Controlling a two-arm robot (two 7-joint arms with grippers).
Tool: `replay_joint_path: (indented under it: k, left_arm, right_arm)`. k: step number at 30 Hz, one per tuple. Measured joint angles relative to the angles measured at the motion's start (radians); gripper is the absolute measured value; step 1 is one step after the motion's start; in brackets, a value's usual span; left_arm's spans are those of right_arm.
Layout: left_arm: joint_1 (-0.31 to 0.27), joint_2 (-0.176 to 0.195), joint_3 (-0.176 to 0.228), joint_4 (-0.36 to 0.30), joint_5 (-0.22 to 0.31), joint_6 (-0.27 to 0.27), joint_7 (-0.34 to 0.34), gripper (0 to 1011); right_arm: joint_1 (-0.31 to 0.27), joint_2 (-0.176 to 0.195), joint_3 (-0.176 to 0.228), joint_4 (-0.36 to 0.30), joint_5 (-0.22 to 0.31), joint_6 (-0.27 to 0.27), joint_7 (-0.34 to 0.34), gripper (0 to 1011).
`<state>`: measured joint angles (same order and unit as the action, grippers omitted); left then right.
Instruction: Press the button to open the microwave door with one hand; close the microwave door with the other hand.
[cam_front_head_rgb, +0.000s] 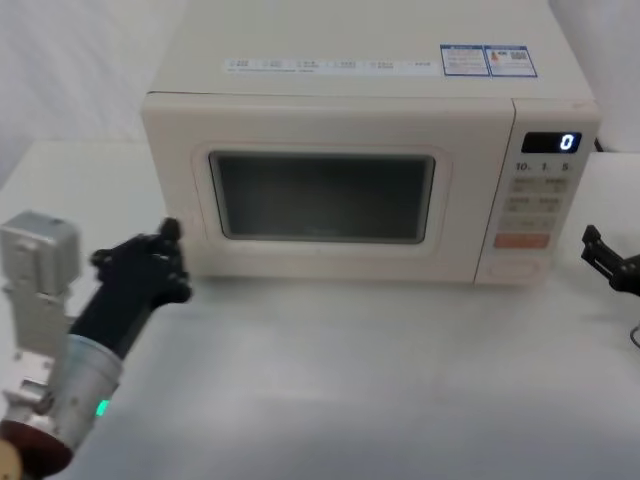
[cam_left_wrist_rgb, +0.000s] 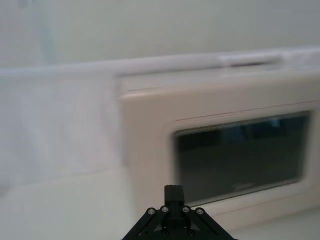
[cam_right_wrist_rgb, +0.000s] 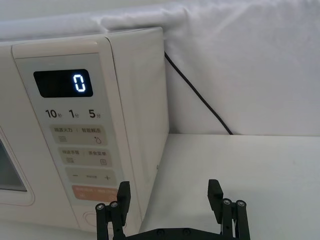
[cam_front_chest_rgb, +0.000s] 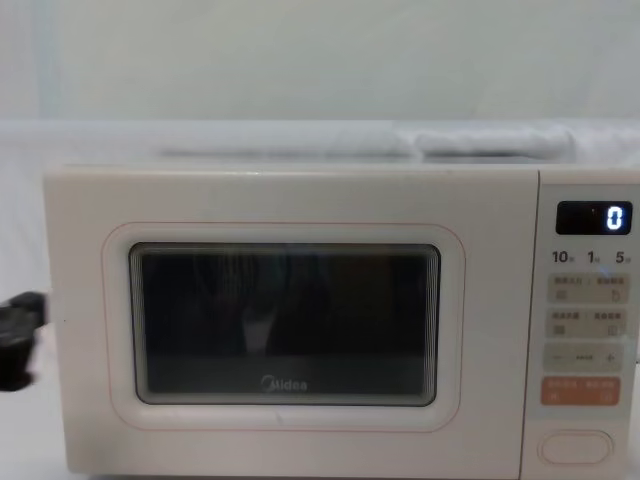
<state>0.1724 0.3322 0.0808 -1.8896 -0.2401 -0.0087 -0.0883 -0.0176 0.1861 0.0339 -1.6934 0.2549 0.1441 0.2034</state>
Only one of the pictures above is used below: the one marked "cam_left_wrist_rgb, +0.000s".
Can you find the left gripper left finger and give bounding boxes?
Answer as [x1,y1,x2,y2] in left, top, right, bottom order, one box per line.
[121,184,175,240]

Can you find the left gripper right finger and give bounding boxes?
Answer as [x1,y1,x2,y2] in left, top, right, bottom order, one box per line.
[174,184,234,240]

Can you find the cream microwave oven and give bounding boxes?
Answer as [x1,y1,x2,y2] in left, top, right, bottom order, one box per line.
[114,48,320,231]

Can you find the white curtain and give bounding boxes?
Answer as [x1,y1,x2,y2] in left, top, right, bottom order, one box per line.
[0,0,320,76]

